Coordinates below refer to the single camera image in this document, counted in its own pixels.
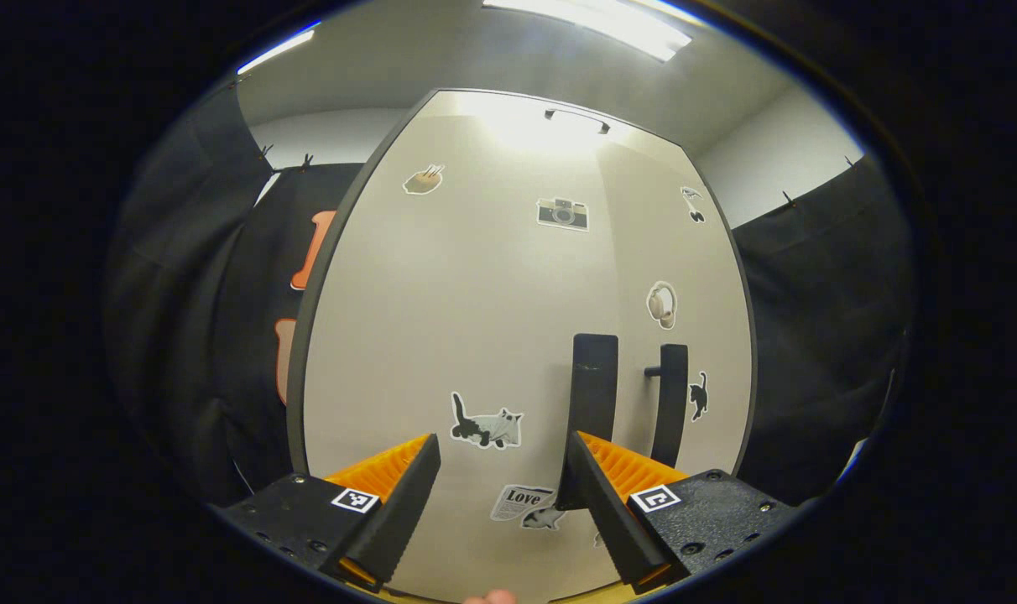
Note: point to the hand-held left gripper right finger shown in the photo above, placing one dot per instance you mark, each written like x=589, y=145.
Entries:
x=613, y=512

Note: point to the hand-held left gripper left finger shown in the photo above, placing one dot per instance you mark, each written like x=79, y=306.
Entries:
x=404, y=512

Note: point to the white cabinet drawer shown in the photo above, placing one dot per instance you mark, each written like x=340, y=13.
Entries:
x=492, y=126

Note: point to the white cabinet door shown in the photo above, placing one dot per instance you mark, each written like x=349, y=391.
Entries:
x=433, y=335
x=710, y=277

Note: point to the ceiling light panel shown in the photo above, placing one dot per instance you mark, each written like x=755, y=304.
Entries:
x=278, y=52
x=592, y=25

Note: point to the white cabinet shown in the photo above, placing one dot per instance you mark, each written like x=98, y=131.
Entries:
x=295, y=403

